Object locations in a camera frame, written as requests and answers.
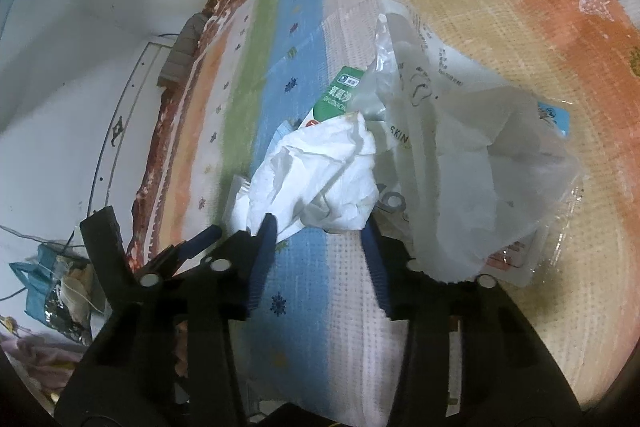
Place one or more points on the brown floral bed sheet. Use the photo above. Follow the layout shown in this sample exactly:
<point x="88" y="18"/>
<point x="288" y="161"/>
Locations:
<point x="216" y="15"/>

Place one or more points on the white tissue paper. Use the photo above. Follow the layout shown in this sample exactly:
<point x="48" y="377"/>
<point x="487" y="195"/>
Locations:
<point x="318" y="177"/>

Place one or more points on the flat printed plastic package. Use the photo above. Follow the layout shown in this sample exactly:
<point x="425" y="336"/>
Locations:
<point x="525" y="206"/>

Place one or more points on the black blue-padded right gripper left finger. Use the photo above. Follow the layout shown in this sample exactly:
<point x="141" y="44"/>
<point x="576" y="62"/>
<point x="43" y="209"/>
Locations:
<point x="267" y="239"/>

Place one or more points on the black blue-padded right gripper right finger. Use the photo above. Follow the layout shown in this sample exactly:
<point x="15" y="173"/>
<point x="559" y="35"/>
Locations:
<point x="376" y="248"/>

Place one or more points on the green white medicine box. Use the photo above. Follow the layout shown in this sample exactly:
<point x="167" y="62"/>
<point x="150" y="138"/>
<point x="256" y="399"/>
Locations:
<point x="334" y="100"/>

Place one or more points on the small white tissue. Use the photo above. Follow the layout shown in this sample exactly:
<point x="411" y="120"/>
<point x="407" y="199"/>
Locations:
<point x="237" y="208"/>

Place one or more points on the striped colourful bed mat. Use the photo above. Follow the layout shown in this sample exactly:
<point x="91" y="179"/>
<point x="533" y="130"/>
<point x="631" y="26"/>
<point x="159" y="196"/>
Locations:
<point x="507" y="167"/>

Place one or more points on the blue bag on floor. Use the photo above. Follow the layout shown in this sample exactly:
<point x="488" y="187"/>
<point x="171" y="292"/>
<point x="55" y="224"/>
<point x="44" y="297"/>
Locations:
<point x="59" y="287"/>

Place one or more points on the clear plastic bag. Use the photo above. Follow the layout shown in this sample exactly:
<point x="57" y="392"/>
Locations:
<point x="460" y="156"/>

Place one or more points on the grey folded cloth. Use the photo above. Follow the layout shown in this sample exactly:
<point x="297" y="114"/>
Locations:
<point x="181" y="57"/>

